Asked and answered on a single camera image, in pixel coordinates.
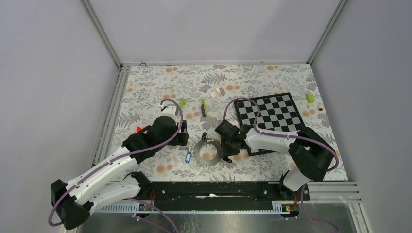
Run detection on small keys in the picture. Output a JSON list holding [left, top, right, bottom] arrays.
[[201, 132, 219, 143]]

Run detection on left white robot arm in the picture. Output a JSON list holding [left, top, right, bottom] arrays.
[[48, 116, 189, 230]]

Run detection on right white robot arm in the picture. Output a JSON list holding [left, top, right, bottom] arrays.
[[215, 120, 339, 200]]

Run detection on green curved block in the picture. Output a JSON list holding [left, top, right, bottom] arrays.
[[178, 99, 186, 107]]

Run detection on blue key tag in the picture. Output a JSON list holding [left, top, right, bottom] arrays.
[[185, 152, 192, 163]]

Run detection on purple yellow toy brick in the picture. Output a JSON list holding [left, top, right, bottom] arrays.
[[201, 99, 208, 117]]

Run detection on small beige wooden block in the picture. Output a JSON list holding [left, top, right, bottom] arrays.
[[210, 88, 221, 98]]

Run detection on black white chessboard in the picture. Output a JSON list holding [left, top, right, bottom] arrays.
[[233, 92, 313, 157]]

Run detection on small green block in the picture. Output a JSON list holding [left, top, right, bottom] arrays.
[[305, 93, 314, 104]]

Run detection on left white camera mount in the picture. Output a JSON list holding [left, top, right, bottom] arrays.
[[161, 105, 178, 122]]

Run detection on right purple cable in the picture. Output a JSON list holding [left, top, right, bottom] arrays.
[[223, 97, 340, 173]]

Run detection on white slotted cable duct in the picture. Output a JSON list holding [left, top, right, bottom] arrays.
[[95, 198, 289, 214]]

